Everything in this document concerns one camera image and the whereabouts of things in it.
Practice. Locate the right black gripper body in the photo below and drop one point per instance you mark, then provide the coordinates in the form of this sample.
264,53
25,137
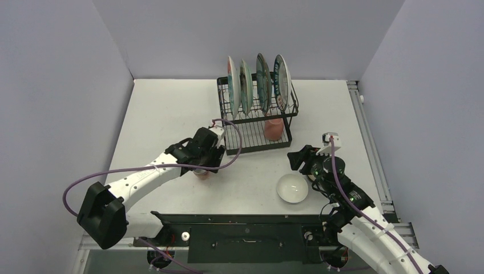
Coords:
302,160

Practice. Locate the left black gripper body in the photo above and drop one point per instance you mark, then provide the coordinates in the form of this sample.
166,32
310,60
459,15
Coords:
211,158

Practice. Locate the small pink mug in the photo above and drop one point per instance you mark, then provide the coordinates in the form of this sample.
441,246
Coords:
201,174

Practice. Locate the large pink mug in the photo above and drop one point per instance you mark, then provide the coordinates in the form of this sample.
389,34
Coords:
273,129

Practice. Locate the black wire dish rack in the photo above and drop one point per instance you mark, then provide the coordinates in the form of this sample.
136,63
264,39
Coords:
251,125

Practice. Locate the red and blue plate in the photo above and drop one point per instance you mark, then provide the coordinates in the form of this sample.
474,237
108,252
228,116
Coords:
234,87

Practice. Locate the light teal flower plate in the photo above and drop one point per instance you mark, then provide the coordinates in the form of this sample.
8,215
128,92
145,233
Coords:
246,87

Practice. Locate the blue glazed plate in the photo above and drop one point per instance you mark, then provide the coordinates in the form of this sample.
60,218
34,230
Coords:
264,85

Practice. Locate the green rimmed white plate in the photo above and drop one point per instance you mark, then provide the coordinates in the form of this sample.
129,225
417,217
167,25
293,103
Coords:
282,82

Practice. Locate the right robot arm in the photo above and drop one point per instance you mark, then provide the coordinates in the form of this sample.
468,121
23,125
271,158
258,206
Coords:
357,223

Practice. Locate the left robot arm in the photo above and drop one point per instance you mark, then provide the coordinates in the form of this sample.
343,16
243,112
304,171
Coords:
104,211

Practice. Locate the white bowl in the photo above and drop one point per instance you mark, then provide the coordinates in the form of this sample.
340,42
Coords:
292,188

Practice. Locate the black base panel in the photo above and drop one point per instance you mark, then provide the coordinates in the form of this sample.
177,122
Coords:
252,238

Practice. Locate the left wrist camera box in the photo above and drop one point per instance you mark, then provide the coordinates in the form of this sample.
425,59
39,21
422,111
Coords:
219,131

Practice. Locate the aluminium rail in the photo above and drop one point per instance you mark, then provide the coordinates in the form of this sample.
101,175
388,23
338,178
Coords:
404,229

